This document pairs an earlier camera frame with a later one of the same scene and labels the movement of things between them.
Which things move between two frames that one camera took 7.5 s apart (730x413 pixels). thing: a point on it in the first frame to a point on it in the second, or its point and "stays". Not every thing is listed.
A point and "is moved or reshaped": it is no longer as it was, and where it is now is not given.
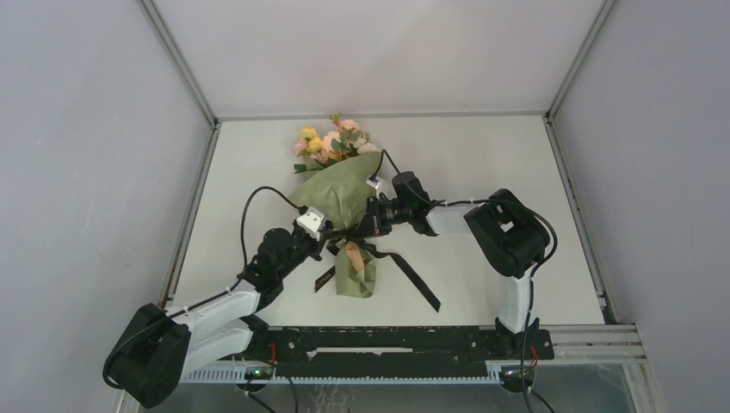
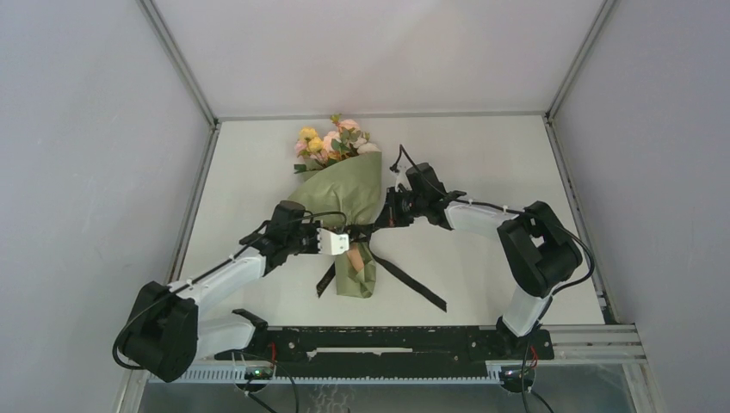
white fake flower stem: x=364 y=147 stays
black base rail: x=373 y=352 stays
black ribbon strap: x=335 y=245 is moved or reshaped
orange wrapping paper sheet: x=340 y=188 stays
